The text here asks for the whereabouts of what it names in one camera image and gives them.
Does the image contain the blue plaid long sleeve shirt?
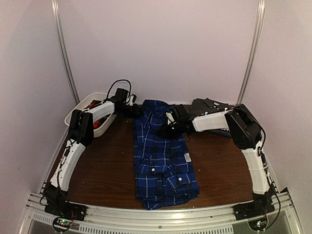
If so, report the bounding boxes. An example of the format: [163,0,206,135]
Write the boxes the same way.
[133,99,200,210]

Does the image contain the blue checked folded shirt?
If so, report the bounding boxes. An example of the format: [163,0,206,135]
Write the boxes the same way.
[209,128,232,137]

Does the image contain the right circuit board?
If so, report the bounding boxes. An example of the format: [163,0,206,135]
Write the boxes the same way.
[248,217,268,232]

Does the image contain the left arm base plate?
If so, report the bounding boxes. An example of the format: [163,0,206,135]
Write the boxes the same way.
[44,197,86,221]

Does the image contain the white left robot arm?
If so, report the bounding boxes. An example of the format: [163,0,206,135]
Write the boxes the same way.
[43,99,143,216]

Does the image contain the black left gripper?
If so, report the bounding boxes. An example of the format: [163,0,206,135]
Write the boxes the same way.
[118,103,141,118]

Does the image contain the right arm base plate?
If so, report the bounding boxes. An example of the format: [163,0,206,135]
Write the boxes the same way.
[233,201,275,220]

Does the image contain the red black plaid shirt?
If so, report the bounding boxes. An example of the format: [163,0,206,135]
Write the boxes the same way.
[83,99,114,125]

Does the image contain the aluminium corner post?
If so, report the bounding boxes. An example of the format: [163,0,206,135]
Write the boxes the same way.
[51,0,80,104]
[236,0,266,105]

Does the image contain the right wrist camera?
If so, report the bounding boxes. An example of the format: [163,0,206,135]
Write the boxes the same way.
[166,104,189,123]

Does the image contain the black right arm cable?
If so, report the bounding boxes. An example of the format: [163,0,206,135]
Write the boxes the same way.
[148,109,171,130]

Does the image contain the aluminium corner post right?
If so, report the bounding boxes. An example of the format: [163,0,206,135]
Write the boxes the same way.
[236,0,266,105]

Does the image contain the aluminium corner post left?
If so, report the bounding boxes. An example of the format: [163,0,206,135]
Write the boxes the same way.
[51,0,80,104]

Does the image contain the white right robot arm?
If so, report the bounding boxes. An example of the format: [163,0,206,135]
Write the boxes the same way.
[157,104,273,215]

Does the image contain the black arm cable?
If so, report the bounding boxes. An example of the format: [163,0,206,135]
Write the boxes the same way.
[104,79,132,103]
[148,109,171,130]

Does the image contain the dark grey striped folded shirt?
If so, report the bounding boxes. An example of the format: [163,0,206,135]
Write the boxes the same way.
[188,98,232,116]

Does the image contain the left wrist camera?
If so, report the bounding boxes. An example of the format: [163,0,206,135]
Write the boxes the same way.
[112,88,137,106]

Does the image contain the left circuit board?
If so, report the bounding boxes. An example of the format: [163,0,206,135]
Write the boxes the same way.
[52,217,73,232]

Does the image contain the white plastic basket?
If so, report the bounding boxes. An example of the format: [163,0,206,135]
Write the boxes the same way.
[64,92,117,138]

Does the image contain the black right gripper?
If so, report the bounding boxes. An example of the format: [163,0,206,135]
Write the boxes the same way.
[158,121,183,139]

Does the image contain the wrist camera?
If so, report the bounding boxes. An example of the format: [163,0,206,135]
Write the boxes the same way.
[112,88,137,106]
[166,104,189,123]

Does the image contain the circuit board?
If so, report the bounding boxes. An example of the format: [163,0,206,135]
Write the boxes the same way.
[52,217,73,232]
[248,217,268,232]

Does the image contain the aluminium front rail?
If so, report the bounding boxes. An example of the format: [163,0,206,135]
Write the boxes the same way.
[18,192,303,234]

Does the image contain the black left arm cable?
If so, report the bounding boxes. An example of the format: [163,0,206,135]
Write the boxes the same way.
[104,79,132,103]

